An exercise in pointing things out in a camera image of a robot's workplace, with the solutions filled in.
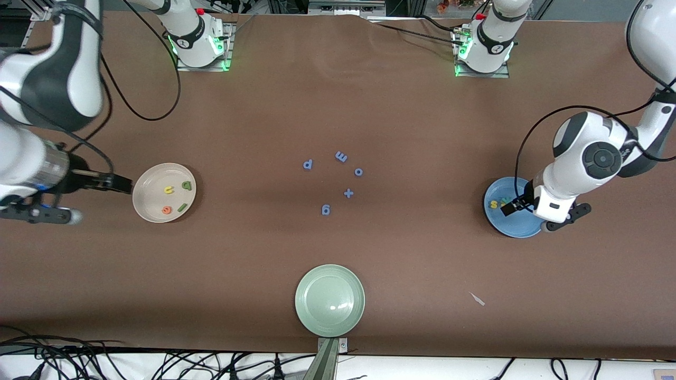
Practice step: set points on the blue foam letter m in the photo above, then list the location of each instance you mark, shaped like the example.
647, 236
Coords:
341, 157

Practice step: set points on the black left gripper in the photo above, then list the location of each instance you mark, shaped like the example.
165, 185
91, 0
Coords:
523, 202

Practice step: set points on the grey metal box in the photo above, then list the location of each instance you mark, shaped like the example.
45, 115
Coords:
346, 7

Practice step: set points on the blue round plate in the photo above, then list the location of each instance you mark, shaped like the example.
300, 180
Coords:
515, 224

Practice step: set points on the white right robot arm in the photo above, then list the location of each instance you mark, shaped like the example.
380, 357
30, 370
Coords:
53, 79

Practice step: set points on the yellow foam letter k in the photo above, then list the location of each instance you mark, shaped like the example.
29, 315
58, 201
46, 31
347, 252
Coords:
503, 201

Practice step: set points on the beige round plate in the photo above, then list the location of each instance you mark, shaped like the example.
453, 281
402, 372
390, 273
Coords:
158, 179

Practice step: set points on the small white paper scrap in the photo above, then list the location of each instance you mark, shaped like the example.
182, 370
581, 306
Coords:
478, 300

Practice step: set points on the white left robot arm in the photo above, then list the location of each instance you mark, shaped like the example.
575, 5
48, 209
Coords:
581, 142

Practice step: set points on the blue foam letter p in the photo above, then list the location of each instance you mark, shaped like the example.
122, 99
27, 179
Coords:
311, 164

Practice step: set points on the pale green round plate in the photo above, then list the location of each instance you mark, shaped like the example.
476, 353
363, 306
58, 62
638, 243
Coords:
330, 301

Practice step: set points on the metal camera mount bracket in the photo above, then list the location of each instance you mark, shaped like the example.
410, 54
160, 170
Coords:
327, 361

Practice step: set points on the brown table cover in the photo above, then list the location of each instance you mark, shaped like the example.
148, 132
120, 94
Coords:
338, 95

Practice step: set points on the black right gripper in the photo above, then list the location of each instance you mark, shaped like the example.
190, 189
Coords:
79, 179

